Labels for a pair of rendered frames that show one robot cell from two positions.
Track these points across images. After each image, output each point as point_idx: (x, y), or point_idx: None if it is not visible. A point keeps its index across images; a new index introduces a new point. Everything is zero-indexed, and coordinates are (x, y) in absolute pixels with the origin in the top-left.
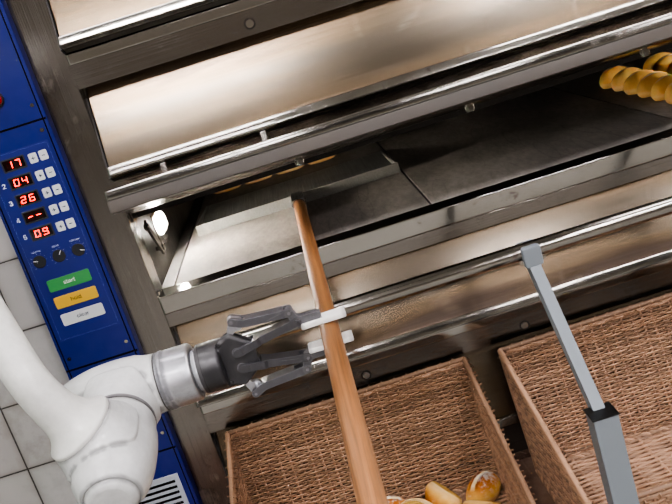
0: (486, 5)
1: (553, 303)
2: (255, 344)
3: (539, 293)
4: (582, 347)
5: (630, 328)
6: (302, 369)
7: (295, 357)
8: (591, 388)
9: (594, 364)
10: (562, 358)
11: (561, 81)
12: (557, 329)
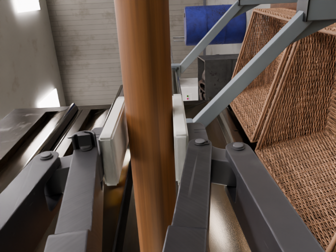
0: (44, 237)
1: (220, 92)
2: (66, 239)
3: (214, 110)
4: (310, 207)
5: (292, 185)
6: (235, 154)
7: (189, 161)
8: (284, 27)
9: (323, 201)
10: (321, 218)
11: (125, 222)
12: (239, 76)
